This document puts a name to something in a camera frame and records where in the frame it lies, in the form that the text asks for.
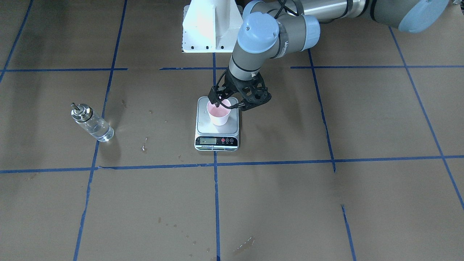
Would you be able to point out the silver digital kitchen scale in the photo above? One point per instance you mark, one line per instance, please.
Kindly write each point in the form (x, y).
(210, 137)

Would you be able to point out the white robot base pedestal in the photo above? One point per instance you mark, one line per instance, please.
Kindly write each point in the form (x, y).
(210, 26)

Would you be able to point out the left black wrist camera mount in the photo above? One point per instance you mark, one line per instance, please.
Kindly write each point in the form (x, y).
(254, 92)

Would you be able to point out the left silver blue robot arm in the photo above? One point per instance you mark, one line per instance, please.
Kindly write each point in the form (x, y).
(274, 29)

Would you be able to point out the clear glass sauce bottle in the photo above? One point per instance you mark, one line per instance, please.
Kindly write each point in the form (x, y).
(91, 122)

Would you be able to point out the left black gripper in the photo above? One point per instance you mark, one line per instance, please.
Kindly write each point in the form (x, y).
(232, 85)

